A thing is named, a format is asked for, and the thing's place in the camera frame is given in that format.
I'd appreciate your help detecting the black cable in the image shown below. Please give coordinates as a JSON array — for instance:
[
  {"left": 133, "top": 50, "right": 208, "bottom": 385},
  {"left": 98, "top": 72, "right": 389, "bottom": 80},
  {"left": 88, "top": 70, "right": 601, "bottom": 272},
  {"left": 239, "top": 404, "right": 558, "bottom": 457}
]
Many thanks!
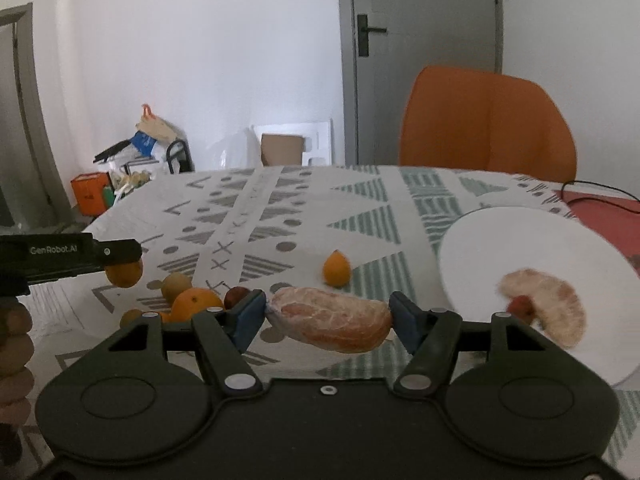
[{"left": 560, "top": 180, "right": 640, "bottom": 217}]

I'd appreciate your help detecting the small red fruit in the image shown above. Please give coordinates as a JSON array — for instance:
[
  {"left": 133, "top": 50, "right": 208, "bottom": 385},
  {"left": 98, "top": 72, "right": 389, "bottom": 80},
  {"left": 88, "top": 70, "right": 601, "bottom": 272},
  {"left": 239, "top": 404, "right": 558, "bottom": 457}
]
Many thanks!
[{"left": 506, "top": 296, "right": 536, "bottom": 322}]

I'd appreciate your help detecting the grey door frame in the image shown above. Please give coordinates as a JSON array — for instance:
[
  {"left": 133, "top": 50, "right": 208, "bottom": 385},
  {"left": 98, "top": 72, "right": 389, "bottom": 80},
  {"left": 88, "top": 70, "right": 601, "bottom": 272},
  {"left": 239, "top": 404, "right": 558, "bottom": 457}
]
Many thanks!
[{"left": 0, "top": 2, "right": 71, "bottom": 231}]

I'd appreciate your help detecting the peeled pomelo segment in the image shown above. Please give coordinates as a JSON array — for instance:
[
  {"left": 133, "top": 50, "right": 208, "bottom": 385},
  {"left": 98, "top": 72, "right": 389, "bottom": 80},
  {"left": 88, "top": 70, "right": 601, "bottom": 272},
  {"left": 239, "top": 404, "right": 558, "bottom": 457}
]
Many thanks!
[
  {"left": 265, "top": 287, "right": 393, "bottom": 354},
  {"left": 496, "top": 269, "right": 587, "bottom": 350}
]

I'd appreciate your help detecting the white foam packaging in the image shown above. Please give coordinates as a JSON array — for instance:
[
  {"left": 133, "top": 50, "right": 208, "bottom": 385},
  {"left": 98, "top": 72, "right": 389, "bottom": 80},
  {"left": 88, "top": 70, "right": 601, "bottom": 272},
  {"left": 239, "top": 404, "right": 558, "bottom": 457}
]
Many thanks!
[{"left": 250, "top": 119, "right": 333, "bottom": 167}]

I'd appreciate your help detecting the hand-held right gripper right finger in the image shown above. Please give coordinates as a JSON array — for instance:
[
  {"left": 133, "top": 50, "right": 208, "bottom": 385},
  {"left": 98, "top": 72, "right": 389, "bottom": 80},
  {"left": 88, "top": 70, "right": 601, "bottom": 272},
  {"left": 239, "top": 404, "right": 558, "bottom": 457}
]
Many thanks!
[{"left": 389, "top": 291, "right": 556, "bottom": 401}]

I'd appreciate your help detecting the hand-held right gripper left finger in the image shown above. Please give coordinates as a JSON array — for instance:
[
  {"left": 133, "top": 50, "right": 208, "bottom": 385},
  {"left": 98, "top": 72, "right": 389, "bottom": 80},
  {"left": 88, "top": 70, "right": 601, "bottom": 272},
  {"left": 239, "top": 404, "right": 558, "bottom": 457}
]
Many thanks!
[{"left": 95, "top": 289, "right": 267, "bottom": 398}]

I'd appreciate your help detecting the white plate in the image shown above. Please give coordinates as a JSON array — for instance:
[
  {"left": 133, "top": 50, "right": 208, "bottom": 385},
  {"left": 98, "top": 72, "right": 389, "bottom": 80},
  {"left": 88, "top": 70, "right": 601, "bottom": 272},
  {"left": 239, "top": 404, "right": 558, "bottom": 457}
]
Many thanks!
[{"left": 439, "top": 206, "right": 640, "bottom": 388}]

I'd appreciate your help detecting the beige bag with orange handle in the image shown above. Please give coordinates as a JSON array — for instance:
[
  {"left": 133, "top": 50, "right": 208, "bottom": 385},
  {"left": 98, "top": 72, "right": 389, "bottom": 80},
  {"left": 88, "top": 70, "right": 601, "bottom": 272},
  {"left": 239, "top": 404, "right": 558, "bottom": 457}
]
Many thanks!
[{"left": 135, "top": 104, "right": 179, "bottom": 145}]

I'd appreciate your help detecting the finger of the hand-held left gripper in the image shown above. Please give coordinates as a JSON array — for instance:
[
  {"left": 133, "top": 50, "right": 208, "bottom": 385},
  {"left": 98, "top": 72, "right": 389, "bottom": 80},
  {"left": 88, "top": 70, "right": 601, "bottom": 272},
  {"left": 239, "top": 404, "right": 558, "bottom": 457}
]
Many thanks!
[{"left": 97, "top": 240, "right": 143, "bottom": 267}]

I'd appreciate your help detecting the person's left hand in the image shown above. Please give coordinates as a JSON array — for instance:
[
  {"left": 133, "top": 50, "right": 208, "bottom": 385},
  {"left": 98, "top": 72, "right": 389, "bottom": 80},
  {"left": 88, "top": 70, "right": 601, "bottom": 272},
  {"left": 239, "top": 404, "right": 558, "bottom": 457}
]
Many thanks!
[{"left": 0, "top": 302, "right": 34, "bottom": 431}]

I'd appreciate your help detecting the dark red round fruit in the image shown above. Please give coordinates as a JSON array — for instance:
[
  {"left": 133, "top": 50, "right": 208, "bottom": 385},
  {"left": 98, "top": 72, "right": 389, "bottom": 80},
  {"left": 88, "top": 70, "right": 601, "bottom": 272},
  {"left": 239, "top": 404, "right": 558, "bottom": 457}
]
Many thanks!
[{"left": 223, "top": 286, "right": 250, "bottom": 310}]

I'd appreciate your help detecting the brown cardboard box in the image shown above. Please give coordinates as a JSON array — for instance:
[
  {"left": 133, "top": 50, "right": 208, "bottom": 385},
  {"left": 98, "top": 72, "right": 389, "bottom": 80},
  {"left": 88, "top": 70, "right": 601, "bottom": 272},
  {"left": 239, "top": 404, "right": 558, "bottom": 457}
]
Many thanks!
[{"left": 260, "top": 133, "right": 304, "bottom": 167}]

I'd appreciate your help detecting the grey door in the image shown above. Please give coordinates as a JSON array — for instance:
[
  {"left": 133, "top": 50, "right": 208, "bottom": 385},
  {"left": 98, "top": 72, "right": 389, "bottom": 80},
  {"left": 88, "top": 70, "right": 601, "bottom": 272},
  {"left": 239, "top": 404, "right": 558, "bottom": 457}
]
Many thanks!
[{"left": 337, "top": 0, "right": 503, "bottom": 167}]

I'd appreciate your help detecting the orange chair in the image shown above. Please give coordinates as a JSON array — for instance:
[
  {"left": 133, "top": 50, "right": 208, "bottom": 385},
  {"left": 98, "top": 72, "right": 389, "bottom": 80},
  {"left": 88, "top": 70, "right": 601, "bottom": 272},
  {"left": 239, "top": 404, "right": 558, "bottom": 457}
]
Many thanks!
[{"left": 398, "top": 65, "right": 578, "bottom": 183}]

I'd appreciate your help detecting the patterned white tablecloth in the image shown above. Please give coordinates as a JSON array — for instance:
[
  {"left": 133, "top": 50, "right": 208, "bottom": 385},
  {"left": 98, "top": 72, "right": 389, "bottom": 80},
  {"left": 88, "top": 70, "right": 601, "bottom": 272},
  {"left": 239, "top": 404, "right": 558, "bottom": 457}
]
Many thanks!
[{"left": 20, "top": 164, "right": 638, "bottom": 468}]

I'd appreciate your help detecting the yellow-green round fruit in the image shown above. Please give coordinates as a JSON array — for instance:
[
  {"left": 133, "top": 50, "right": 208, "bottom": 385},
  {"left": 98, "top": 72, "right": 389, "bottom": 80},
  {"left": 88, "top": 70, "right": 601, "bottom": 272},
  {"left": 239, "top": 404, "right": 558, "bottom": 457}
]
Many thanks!
[{"left": 160, "top": 272, "right": 194, "bottom": 301}]

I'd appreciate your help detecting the black flat object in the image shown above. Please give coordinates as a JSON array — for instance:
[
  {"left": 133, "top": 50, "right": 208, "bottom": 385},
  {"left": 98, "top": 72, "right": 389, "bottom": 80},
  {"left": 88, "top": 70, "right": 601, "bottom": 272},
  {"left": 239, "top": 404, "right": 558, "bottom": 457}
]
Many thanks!
[{"left": 92, "top": 141, "right": 132, "bottom": 165}]

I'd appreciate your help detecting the orange box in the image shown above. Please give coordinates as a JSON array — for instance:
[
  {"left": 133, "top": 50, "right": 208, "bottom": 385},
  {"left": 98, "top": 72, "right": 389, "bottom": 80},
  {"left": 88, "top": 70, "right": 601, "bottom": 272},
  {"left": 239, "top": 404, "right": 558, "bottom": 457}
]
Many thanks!
[{"left": 70, "top": 172, "right": 111, "bottom": 216}]

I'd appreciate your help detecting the blue and white bag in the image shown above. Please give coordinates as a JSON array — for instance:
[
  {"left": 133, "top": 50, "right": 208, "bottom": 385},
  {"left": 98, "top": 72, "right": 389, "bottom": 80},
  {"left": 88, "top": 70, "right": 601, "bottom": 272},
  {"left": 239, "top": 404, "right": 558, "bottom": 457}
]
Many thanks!
[{"left": 127, "top": 130, "right": 166, "bottom": 159}]

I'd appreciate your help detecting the black door handle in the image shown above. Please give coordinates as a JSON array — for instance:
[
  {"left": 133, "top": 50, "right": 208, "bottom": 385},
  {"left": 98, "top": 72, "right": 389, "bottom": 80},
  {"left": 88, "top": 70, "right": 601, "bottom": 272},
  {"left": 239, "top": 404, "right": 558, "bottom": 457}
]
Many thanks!
[{"left": 356, "top": 14, "right": 388, "bottom": 57}]

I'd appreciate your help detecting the black metal frame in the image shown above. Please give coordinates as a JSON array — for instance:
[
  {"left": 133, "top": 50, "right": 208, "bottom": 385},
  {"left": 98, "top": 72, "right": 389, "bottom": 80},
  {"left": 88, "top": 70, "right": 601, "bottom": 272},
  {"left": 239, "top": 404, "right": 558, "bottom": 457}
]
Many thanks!
[{"left": 166, "top": 139, "right": 195, "bottom": 175}]

